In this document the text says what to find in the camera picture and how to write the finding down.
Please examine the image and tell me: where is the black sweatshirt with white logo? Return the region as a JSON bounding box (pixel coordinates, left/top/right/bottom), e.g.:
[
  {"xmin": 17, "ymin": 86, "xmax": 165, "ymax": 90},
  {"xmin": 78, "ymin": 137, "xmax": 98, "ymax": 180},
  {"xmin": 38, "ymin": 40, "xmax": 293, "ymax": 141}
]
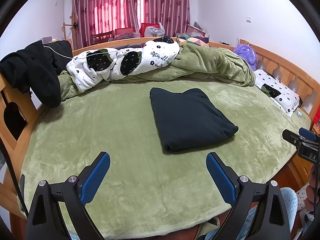
[{"xmin": 150, "ymin": 87, "xmax": 239, "ymax": 152}]

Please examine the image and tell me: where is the person's right hand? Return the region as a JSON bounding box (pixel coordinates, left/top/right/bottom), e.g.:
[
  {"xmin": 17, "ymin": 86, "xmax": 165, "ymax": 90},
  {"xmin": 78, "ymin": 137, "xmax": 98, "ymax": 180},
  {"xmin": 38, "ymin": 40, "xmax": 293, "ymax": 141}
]
[{"xmin": 304, "ymin": 164, "xmax": 319, "ymax": 211}]

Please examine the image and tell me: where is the white patterned pillow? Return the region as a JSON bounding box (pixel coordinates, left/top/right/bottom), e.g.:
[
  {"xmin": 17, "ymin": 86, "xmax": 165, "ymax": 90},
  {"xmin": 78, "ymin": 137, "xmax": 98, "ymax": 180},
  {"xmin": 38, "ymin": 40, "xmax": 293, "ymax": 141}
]
[{"xmin": 254, "ymin": 69, "xmax": 300, "ymax": 117}]

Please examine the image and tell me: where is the green plush bed sheet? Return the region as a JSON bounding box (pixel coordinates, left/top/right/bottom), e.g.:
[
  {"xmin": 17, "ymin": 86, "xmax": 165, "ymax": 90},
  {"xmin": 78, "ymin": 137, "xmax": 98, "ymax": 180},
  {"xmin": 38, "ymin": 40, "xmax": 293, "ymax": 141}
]
[{"xmin": 22, "ymin": 80, "xmax": 311, "ymax": 239}]

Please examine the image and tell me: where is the purple plush toy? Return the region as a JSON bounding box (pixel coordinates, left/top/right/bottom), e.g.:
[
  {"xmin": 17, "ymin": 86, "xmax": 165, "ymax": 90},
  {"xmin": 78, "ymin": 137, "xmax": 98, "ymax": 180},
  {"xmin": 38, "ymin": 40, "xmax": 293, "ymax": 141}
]
[{"xmin": 233, "ymin": 44, "xmax": 258, "ymax": 71}]

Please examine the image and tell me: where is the black jacket on footboard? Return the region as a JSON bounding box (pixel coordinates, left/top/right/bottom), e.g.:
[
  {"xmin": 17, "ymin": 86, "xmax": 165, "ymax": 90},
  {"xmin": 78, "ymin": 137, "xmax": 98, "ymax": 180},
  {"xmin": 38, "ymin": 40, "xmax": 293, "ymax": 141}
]
[{"xmin": 1, "ymin": 40, "xmax": 73, "ymax": 108}]

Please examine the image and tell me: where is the green and white patterned quilt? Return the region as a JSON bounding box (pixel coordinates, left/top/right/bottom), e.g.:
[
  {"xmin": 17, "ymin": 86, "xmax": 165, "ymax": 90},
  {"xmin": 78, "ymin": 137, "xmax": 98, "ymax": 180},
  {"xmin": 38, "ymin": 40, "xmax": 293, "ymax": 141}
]
[{"xmin": 58, "ymin": 36, "xmax": 255, "ymax": 101}]

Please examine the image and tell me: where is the wooden coat rack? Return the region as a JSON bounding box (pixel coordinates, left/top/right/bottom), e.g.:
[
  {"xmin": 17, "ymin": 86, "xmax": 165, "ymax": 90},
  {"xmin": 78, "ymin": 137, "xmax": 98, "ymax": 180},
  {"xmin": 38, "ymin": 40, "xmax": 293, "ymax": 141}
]
[{"xmin": 62, "ymin": 13, "xmax": 79, "ymax": 50}]

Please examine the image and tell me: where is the white plastic bag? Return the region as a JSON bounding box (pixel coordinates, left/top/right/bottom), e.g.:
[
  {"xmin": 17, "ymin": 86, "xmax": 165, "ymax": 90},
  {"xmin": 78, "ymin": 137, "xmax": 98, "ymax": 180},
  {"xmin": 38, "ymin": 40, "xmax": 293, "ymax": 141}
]
[{"xmin": 144, "ymin": 23, "xmax": 165, "ymax": 37}]

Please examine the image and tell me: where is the red chair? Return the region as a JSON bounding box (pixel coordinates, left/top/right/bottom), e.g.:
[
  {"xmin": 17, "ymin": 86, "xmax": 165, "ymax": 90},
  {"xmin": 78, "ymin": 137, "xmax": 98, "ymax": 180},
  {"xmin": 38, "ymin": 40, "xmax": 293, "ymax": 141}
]
[{"xmin": 140, "ymin": 23, "xmax": 159, "ymax": 37}]

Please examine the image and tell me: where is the red striped curtain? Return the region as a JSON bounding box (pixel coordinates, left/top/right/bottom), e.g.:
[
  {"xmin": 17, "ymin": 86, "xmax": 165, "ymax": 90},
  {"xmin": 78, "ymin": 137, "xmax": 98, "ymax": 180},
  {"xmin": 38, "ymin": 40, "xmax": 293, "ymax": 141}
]
[{"xmin": 72, "ymin": 0, "xmax": 190, "ymax": 48}]

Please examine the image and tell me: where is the black cable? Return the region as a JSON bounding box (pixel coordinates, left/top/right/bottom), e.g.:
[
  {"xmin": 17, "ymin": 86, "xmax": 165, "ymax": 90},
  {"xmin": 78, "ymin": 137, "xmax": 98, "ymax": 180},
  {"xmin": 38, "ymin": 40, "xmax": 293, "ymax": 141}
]
[{"xmin": 0, "ymin": 137, "xmax": 29, "ymax": 218}]

